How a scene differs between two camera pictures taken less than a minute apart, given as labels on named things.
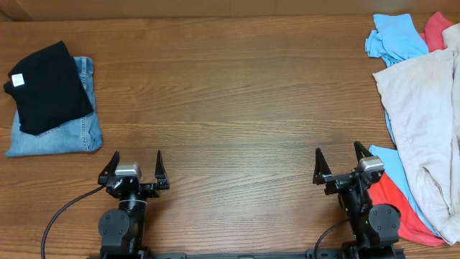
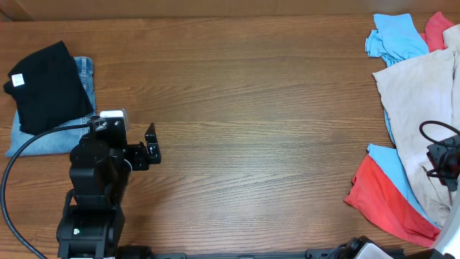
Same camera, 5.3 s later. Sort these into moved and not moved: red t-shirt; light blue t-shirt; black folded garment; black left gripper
Moved: black left gripper
Not moved: red t-shirt; black folded garment; light blue t-shirt
